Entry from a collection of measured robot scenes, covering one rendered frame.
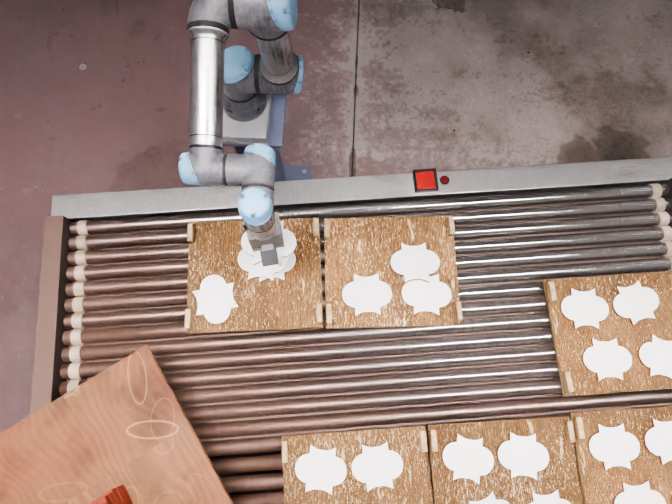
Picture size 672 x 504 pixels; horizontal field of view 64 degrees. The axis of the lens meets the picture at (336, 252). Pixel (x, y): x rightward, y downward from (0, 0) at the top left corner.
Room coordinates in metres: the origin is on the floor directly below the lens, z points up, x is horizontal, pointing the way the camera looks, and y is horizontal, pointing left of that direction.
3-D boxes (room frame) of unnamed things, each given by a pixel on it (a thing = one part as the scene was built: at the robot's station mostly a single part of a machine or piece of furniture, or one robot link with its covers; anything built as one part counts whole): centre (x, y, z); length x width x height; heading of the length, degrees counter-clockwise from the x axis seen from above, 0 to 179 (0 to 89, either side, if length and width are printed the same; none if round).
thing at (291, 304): (0.37, 0.25, 0.93); 0.41 x 0.35 x 0.02; 95
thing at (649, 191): (0.61, -0.12, 0.90); 1.95 x 0.05 x 0.05; 97
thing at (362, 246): (0.40, -0.17, 0.93); 0.41 x 0.35 x 0.02; 94
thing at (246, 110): (0.97, 0.34, 0.97); 0.15 x 0.15 x 0.10
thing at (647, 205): (0.56, -0.12, 0.90); 1.95 x 0.05 x 0.05; 97
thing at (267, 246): (0.39, 0.18, 1.23); 0.12 x 0.09 x 0.16; 13
